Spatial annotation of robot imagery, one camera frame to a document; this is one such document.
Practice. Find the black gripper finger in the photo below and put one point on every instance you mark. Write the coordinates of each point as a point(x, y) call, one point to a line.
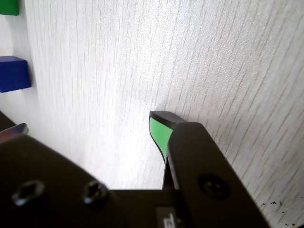
point(204, 171)
point(161, 135)

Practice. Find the green cube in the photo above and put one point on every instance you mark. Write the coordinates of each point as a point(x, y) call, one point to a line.
point(8, 6)

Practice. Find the blue cube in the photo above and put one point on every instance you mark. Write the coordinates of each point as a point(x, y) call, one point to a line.
point(13, 73)

